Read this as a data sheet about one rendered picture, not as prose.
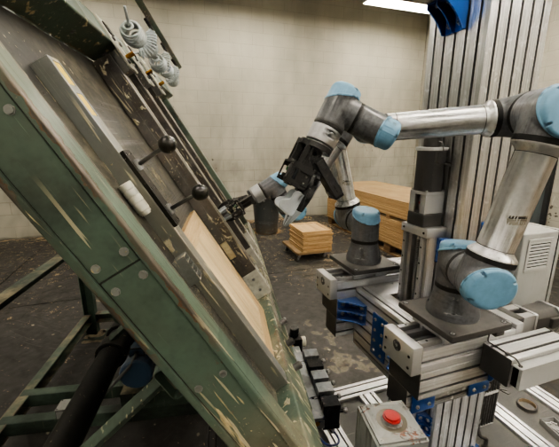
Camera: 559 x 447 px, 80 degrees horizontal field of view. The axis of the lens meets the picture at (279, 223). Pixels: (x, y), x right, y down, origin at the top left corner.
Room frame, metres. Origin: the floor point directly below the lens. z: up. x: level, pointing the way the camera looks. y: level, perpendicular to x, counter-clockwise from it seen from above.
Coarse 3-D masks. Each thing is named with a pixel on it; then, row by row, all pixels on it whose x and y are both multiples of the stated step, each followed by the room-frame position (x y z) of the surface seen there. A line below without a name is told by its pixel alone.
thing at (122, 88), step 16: (96, 16) 1.22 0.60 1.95; (144, 48) 1.28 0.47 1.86; (96, 64) 1.24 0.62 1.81; (112, 64) 1.24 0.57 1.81; (128, 64) 1.23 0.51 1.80; (112, 80) 1.24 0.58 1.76; (128, 80) 1.25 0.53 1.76; (128, 96) 1.25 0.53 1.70; (128, 112) 1.25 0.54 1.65; (144, 112) 1.26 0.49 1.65; (144, 128) 1.26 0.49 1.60; (160, 128) 1.27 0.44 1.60; (160, 160) 1.26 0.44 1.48; (176, 160) 1.27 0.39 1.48; (176, 176) 1.27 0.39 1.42; (192, 176) 1.28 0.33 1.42; (208, 208) 1.29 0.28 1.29; (208, 224) 1.29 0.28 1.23; (224, 224) 1.30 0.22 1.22; (224, 240) 1.30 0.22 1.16; (240, 256) 1.31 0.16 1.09; (240, 272) 1.31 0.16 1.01; (256, 272) 1.32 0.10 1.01; (256, 288) 1.32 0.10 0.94
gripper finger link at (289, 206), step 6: (294, 192) 0.79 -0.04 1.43; (300, 192) 0.80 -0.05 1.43; (294, 198) 0.79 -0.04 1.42; (300, 198) 0.80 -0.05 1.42; (282, 204) 0.78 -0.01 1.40; (288, 204) 0.79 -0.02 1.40; (294, 204) 0.79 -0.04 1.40; (288, 210) 0.79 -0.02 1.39; (294, 210) 0.79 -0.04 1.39; (288, 216) 0.80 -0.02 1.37; (294, 216) 0.79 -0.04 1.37; (288, 222) 0.79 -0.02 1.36
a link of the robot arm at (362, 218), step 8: (360, 208) 1.41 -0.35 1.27; (368, 208) 1.42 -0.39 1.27; (352, 216) 1.40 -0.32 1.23; (360, 216) 1.36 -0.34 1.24; (368, 216) 1.35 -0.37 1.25; (376, 216) 1.36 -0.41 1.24; (352, 224) 1.40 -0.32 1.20; (360, 224) 1.36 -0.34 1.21; (368, 224) 1.35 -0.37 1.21; (376, 224) 1.36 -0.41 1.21; (352, 232) 1.39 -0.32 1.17; (360, 232) 1.36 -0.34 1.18; (368, 232) 1.35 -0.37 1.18; (376, 232) 1.36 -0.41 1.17; (360, 240) 1.36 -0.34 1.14; (368, 240) 1.35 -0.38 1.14; (376, 240) 1.36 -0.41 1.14
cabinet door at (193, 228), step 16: (192, 224) 1.02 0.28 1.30; (192, 240) 0.90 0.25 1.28; (208, 240) 1.10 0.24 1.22; (208, 256) 0.96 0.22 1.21; (224, 256) 1.17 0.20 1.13; (224, 272) 1.03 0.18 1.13; (224, 288) 0.91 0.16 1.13; (240, 288) 1.10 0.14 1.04; (240, 304) 0.96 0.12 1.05; (256, 304) 1.16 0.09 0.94; (256, 320) 1.02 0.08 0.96; (272, 352) 0.93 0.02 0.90
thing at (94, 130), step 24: (48, 72) 0.71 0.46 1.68; (72, 96) 0.72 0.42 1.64; (72, 120) 0.72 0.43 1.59; (96, 120) 0.73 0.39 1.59; (96, 144) 0.72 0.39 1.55; (120, 168) 0.73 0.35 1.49; (144, 192) 0.74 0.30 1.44; (144, 216) 0.74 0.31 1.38; (168, 240) 0.74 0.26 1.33; (216, 288) 0.76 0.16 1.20; (240, 312) 0.81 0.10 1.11; (240, 336) 0.77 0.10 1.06; (264, 360) 0.78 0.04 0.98
